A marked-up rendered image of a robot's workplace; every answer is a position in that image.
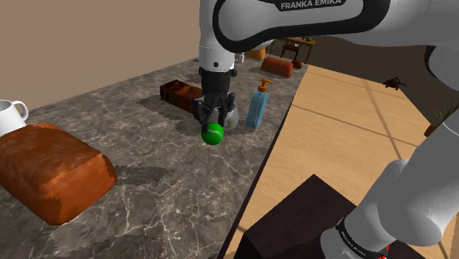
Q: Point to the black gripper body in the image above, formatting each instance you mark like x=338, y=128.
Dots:
x=216, y=84

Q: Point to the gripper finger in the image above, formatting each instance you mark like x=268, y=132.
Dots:
x=225, y=107
x=203, y=114

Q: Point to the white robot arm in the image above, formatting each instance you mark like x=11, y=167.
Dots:
x=394, y=21

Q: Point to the green tennis ball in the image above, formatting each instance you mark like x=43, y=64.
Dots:
x=212, y=134

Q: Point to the dark red-brown box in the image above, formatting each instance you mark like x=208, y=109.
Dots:
x=179, y=94

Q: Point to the blue soap dispenser, orange pump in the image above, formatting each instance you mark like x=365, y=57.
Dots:
x=257, y=107

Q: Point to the small brown bread loaf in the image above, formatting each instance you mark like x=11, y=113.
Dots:
x=277, y=66

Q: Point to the small brown round thing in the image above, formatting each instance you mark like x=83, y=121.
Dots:
x=297, y=64

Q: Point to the wooden table with chair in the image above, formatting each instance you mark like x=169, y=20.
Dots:
x=299, y=43

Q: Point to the dark robot stand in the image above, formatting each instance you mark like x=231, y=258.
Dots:
x=297, y=218

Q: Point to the large brown bread loaf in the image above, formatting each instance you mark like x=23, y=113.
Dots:
x=50, y=168

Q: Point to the dark small floor object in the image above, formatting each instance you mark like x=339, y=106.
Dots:
x=393, y=83

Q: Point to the white mug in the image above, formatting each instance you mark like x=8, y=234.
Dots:
x=9, y=116

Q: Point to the potted plant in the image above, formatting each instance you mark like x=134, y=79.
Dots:
x=435, y=123

